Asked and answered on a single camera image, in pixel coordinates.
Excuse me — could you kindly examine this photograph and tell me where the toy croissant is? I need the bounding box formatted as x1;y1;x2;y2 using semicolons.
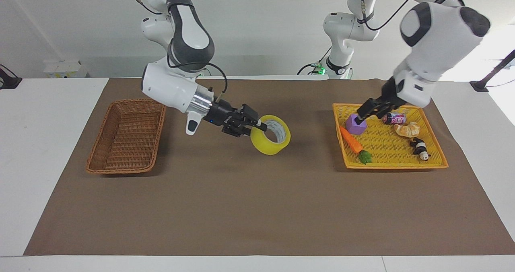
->
394;122;421;138

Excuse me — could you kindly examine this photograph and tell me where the purple block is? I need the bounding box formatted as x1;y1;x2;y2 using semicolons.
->
345;114;367;135

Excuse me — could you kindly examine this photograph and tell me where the white wall box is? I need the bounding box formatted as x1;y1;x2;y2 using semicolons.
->
43;60;89;79

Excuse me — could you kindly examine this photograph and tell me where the small drink can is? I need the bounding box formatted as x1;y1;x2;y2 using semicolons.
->
381;112;407;125

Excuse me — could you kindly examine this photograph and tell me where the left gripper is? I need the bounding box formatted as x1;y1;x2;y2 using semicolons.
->
356;76;405;124

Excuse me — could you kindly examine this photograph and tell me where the yellow plastic basket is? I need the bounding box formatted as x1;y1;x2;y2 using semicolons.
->
332;103;449;170

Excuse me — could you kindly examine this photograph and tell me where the black stand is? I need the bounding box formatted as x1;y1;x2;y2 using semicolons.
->
470;49;515;93
0;64;23;90

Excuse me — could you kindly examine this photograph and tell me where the orange toy carrot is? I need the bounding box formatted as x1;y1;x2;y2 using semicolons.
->
339;126;373;165

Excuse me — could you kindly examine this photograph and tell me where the brown wicker basket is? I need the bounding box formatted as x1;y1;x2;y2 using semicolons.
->
86;99;167;175

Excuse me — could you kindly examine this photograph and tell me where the black and white toy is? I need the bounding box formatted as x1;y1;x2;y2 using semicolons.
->
410;137;431;160

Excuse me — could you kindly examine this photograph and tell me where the yellow tape roll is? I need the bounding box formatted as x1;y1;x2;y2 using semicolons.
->
250;115;291;156

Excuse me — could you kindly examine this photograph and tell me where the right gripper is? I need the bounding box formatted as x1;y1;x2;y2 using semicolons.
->
207;98;268;138

